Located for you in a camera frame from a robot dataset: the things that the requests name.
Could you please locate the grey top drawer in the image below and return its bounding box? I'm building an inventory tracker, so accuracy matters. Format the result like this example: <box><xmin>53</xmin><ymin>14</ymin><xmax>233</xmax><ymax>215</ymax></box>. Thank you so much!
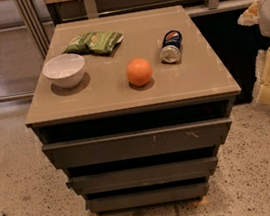
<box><xmin>42</xmin><ymin>117</ymin><xmax>232</xmax><ymax>169</ymax></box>

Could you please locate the grey drawer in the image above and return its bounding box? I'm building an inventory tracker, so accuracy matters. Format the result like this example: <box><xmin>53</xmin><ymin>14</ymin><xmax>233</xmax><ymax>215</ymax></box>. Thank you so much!
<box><xmin>42</xmin><ymin>117</ymin><xmax>232</xmax><ymax>169</ymax></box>
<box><xmin>66</xmin><ymin>157</ymin><xmax>218</xmax><ymax>195</ymax></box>
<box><xmin>86</xmin><ymin>182</ymin><xmax>209</xmax><ymax>214</ymax></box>

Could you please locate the grey drawer cabinet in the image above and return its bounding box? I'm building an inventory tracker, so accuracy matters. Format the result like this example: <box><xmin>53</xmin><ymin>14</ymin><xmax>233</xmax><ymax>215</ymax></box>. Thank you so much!
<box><xmin>26</xmin><ymin>6</ymin><xmax>240</xmax><ymax>215</ymax></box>

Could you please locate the grey bottom drawer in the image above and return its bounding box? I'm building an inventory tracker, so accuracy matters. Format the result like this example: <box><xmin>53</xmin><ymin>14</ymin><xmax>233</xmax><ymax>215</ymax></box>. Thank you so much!
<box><xmin>86</xmin><ymin>182</ymin><xmax>209</xmax><ymax>214</ymax></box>

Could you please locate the grey middle drawer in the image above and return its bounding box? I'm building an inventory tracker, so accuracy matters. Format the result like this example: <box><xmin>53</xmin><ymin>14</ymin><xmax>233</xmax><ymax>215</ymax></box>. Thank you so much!
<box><xmin>66</xmin><ymin>157</ymin><xmax>218</xmax><ymax>195</ymax></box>

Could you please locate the blue pepsi can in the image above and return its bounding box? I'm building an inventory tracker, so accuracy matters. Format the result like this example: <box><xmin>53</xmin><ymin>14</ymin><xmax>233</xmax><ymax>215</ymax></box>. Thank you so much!
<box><xmin>160</xmin><ymin>30</ymin><xmax>183</xmax><ymax>64</ymax></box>

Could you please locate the orange fruit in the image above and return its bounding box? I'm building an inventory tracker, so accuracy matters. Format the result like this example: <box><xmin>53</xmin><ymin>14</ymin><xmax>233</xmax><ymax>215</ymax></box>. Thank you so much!
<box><xmin>126</xmin><ymin>58</ymin><xmax>153</xmax><ymax>86</ymax></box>

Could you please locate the green chip bag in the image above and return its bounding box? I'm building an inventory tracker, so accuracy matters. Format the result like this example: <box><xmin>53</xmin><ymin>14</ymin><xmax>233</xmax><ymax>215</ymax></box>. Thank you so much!
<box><xmin>66</xmin><ymin>31</ymin><xmax>124</xmax><ymax>55</ymax></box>

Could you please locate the white bowl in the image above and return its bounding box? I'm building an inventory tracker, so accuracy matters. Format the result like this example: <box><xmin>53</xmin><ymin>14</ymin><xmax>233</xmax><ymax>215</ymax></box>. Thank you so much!
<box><xmin>42</xmin><ymin>53</ymin><xmax>85</xmax><ymax>89</ymax></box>

